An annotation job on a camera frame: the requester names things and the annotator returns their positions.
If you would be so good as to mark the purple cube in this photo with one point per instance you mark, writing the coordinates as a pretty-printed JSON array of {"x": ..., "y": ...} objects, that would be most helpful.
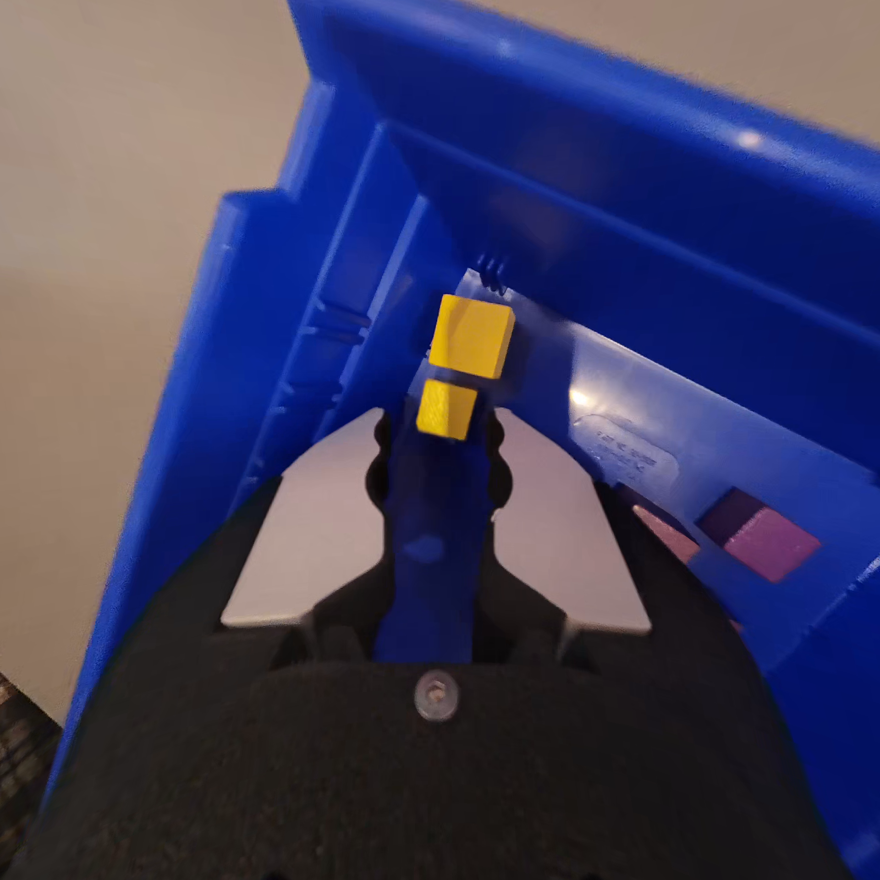
[
  {"x": 770, "y": 543},
  {"x": 667, "y": 536}
]

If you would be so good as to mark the blue plastic bin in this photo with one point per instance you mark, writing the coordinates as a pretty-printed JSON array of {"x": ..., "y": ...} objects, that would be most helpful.
[{"x": 550, "y": 172}]

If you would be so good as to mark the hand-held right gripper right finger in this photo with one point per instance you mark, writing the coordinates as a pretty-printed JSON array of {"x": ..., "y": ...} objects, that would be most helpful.
[{"x": 570, "y": 550}]

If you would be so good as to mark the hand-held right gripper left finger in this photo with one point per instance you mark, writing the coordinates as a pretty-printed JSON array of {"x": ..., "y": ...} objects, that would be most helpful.
[{"x": 295, "y": 550}]

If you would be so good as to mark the yellow cube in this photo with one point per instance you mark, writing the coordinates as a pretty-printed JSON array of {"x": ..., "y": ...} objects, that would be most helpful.
[
  {"x": 471, "y": 337},
  {"x": 443, "y": 409}
]

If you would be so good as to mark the person's plaid shirt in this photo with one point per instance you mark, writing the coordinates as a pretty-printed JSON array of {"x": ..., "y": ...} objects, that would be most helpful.
[{"x": 20, "y": 742}]

